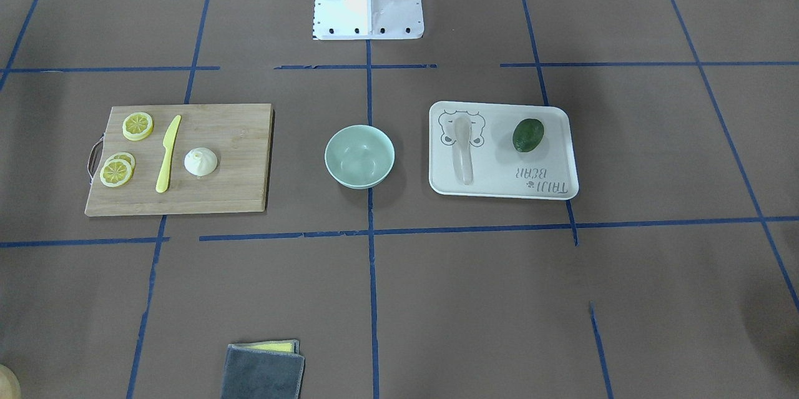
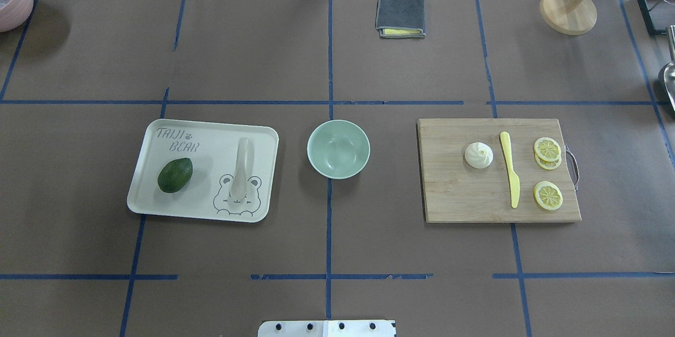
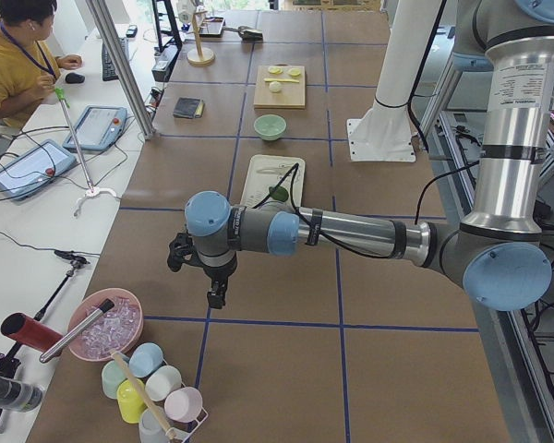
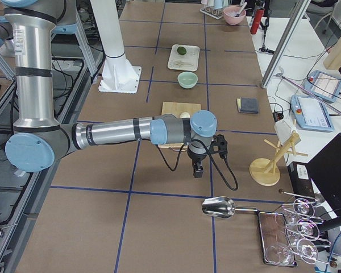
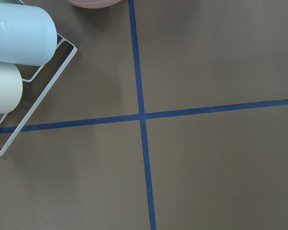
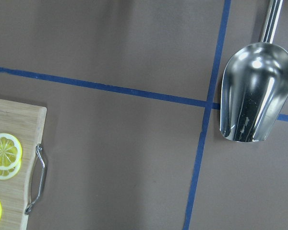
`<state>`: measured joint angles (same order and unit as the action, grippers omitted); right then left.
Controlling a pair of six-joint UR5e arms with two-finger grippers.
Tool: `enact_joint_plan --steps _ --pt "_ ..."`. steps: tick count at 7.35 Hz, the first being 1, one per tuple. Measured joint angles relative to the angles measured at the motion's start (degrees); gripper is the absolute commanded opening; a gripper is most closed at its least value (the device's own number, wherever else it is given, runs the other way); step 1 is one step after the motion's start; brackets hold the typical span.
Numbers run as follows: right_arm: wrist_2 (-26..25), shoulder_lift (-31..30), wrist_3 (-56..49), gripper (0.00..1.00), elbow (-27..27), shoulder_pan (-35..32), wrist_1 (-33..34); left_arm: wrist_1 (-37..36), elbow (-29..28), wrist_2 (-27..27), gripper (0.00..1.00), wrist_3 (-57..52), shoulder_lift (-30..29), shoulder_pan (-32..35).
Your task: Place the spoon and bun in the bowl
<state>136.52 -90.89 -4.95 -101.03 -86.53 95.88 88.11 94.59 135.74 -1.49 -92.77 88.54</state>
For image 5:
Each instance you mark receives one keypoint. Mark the light blue cup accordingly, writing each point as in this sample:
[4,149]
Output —
[28,35]

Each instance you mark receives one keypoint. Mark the light green cup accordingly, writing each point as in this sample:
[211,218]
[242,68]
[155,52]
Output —
[11,87]

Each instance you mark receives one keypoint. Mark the pink ribbed pot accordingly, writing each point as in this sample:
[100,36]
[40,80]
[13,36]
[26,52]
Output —
[93,4]

